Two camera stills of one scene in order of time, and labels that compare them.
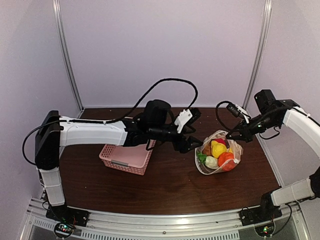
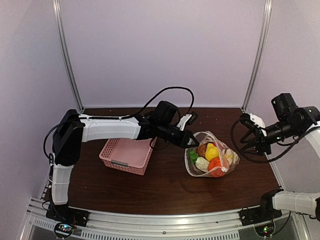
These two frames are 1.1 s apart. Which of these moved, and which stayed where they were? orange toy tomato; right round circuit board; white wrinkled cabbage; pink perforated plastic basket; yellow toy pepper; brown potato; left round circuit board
Moved: brown potato; yellow toy pepper; orange toy tomato; white wrinkled cabbage
Stayed: right round circuit board; pink perforated plastic basket; left round circuit board
